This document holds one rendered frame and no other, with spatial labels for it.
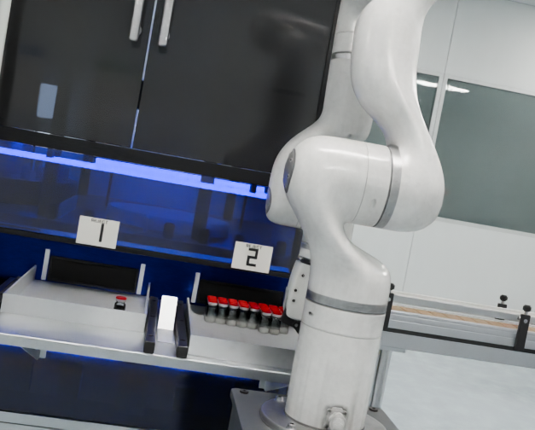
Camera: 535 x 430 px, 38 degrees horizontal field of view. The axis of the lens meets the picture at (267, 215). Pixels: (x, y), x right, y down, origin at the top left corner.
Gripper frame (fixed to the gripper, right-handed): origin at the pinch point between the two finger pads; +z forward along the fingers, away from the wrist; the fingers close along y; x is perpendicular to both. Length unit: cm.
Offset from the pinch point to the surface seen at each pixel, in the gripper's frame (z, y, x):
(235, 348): 2.1, 12.1, -1.7
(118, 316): 2.1, 33.1, -12.8
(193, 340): 1.8, 19.5, -1.7
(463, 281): 38, -239, -499
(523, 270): 20, -291, -499
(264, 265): -8.2, 4.0, -38.7
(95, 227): -11, 42, -39
